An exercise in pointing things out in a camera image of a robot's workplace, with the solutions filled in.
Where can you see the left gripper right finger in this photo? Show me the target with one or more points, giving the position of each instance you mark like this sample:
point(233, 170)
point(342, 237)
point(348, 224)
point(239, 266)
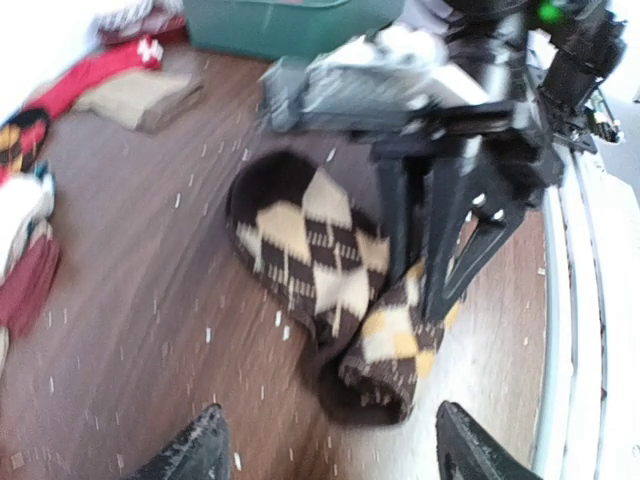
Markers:
point(465, 450)

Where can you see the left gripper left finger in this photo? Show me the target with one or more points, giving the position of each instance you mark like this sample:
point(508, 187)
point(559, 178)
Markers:
point(201, 450)

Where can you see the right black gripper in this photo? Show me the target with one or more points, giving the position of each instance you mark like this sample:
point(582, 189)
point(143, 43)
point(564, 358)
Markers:
point(522, 71)

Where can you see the brown beige argyle sock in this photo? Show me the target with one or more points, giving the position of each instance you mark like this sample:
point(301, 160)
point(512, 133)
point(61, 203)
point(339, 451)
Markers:
point(326, 263)

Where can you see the green divided organizer tray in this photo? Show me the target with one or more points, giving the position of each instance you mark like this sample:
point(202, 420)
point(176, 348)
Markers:
point(273, 29)

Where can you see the dark maroon sock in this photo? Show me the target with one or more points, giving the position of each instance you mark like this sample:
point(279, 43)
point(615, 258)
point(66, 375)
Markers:
point(26, 288)

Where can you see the tan brown sock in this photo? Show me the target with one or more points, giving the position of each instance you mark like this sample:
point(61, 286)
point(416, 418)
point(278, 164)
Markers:
point(143, 100)

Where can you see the red white zigzag sock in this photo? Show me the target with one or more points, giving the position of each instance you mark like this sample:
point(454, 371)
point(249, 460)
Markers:
point(26, 198)

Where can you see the red sock white cuff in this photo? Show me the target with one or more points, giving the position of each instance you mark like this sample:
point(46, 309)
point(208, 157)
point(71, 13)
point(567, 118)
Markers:
point(144, 53)

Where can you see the red round plate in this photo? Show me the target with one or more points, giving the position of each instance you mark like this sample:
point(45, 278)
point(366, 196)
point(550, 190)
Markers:
point(125, 21)

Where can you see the orange brown argyle sock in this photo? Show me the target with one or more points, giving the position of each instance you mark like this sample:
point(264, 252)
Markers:
point(22, 138)

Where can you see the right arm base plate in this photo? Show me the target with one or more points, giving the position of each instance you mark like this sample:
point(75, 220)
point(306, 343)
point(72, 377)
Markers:
point(600, 125)

